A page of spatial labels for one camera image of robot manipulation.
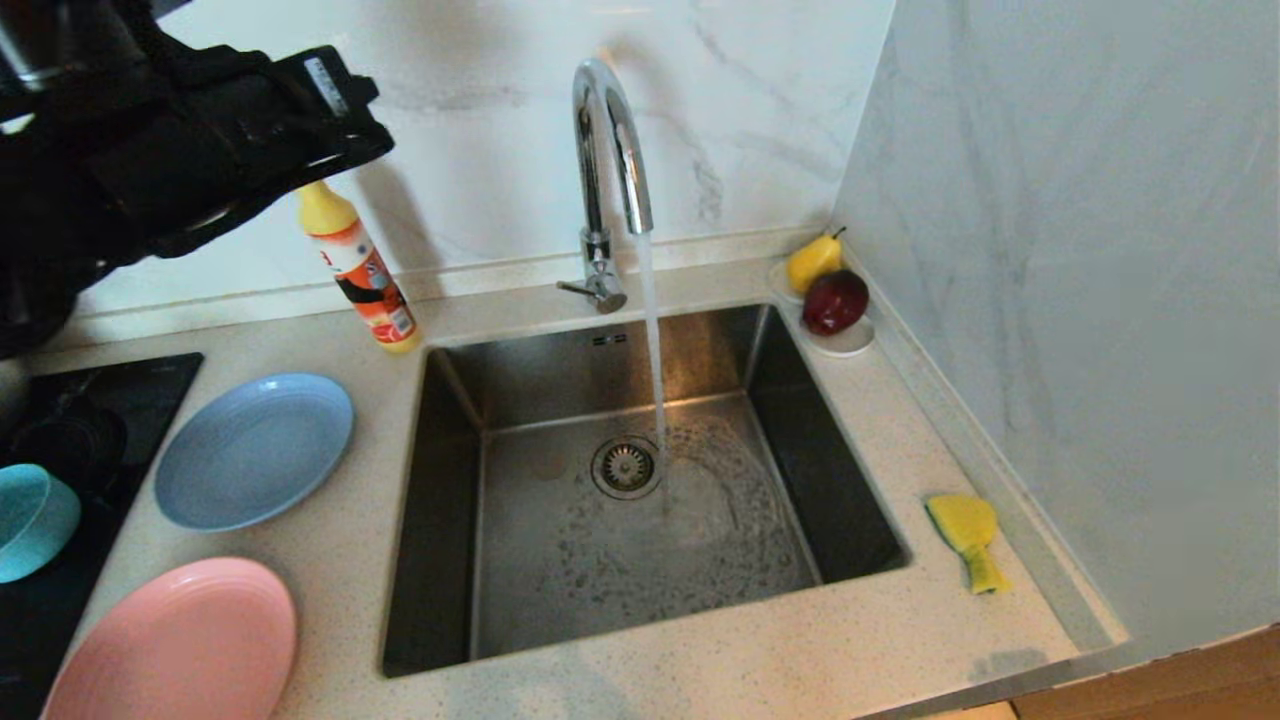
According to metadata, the orange yellow detergent bottle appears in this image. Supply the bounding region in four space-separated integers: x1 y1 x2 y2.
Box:
297 180 423 354

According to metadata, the chrome curved faucet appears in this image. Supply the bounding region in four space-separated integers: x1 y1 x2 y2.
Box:
556 57 657 314

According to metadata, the teal bowl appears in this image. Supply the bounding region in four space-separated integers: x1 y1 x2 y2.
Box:
0 463 83 584

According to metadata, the yellow green fish-shaped sponge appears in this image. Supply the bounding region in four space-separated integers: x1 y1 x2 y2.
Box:
925 492 1013 594

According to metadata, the stainless steel sink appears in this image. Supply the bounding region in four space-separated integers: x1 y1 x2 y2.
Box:
383 303 913 678

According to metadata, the black glass cooktop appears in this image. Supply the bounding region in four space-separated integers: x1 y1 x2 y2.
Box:
0 352 204 720

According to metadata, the blue plate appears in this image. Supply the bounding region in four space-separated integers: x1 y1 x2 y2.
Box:
153 373 355 531

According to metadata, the round metal drain strainer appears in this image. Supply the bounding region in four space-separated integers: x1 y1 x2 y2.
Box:
591 435 666 500

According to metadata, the pink plate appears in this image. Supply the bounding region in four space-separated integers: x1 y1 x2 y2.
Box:
40 557 298 720

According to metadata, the yellow pear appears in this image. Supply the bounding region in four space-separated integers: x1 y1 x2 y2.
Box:
787 227 849 296

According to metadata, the dark red apple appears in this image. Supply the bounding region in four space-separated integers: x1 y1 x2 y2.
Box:
802 268 871 336

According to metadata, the small white dish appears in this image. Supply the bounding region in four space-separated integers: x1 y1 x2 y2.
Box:
768 255 878 358

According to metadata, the brown wooden cabinet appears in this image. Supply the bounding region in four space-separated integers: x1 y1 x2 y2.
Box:
1010 622 1280 720

